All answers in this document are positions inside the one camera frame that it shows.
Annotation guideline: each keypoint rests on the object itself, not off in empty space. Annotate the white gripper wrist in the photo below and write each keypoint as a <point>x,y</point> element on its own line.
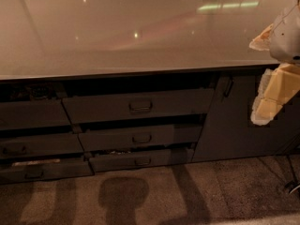
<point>287,37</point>

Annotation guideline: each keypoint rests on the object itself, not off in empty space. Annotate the dark drawer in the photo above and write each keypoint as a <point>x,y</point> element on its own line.
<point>143,159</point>
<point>39,146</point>
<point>105,108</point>
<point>32,114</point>
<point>132,137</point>
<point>65,168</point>

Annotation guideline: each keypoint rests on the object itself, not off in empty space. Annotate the dark cabinet door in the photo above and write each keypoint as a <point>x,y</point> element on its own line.
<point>228,131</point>

